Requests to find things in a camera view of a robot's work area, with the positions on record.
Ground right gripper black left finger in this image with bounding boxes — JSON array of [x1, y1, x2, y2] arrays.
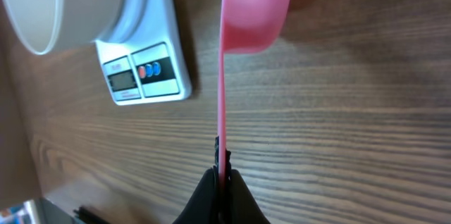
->
[[173, 136, 219, 224]]

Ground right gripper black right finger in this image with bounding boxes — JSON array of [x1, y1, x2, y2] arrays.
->
[[225, 150, 270, 224]]

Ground pink plastic scoop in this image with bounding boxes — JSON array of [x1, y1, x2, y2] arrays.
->
[[218, 0, 290, 186]]

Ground white digital kitchen scale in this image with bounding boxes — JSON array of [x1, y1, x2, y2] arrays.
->
[[95, 0, 192, 106]]

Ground white bowl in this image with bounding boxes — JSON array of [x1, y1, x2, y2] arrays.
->
[[3, 0, 123, 55]]

